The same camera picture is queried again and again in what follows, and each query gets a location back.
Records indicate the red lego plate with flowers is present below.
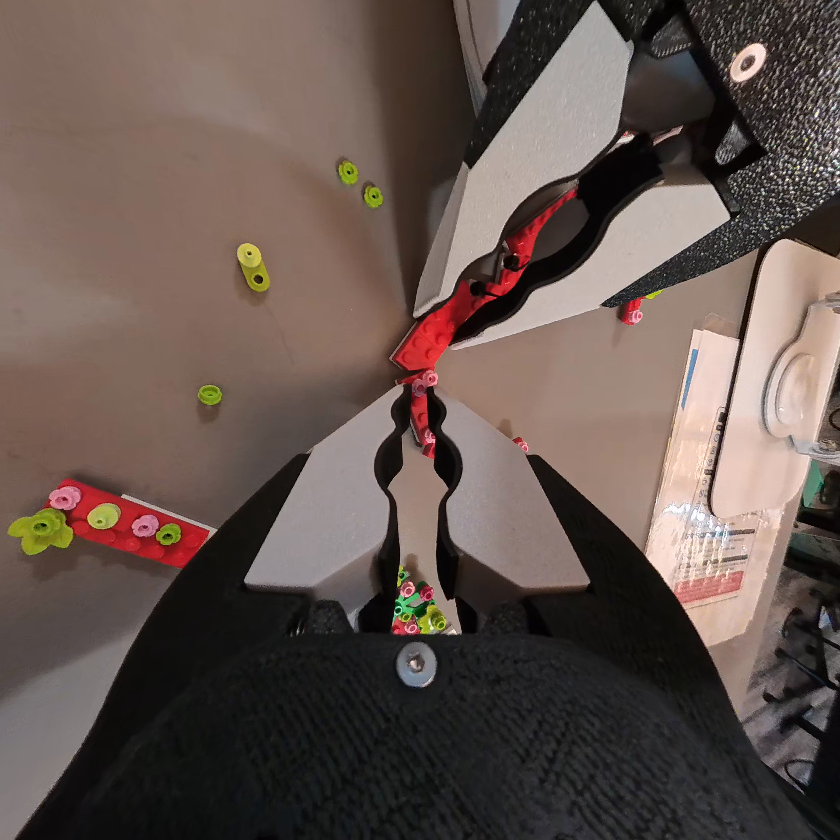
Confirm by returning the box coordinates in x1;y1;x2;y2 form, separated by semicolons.
7;478;218;569

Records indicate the lime lego plate with hole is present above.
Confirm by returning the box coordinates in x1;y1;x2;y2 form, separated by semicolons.
236;242;271;292

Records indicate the red curved lego plate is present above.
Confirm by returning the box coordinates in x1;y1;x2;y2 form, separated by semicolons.
390;187;582;370

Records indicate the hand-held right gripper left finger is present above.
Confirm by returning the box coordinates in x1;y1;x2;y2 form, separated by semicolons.
244;385;412;632

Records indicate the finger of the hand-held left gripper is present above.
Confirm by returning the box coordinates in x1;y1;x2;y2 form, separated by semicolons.
413;2;635;317
451;167;732;349

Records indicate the printed clear plastic bag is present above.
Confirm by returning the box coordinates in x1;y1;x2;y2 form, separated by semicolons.
644;314;785;630

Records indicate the white plastic board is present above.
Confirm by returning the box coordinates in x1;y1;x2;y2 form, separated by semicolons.
707;239;840;519

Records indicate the clear plastic holder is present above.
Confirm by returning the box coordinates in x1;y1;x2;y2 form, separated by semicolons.
764;297;840;457

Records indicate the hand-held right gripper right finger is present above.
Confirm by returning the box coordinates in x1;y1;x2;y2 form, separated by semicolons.
429;386;591;632

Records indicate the pile of small lego pieces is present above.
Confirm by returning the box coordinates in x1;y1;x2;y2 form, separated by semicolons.
392;564;451;636

